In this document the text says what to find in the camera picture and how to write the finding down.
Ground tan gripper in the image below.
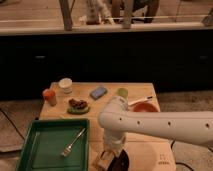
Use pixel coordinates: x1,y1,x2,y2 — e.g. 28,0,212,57
93,151,115,171

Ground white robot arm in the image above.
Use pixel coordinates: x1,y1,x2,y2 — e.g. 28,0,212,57
97,96,213,156

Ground dark purple bowl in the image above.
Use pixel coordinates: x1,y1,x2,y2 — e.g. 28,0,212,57
107,150,129,171

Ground red bowl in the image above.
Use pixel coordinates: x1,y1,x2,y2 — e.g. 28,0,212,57
133,102,158,112

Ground blue eraser block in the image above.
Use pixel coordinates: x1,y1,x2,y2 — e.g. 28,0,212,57
90,86,107,100

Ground silver metal fork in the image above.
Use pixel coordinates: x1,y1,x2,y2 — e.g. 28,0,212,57
61,128,85,157

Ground green plate with food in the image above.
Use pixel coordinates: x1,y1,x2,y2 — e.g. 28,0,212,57
67,99,90,115

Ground green plastic tray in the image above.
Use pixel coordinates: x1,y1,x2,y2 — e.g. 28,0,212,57
16,119,90,171

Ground green small cup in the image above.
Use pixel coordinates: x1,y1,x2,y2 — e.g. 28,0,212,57
116,88,128,98

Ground white cup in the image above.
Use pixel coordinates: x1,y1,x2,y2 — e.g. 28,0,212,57
59,78,72,93

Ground white handled utensil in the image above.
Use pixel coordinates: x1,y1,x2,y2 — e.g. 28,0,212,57
128,96,153,106

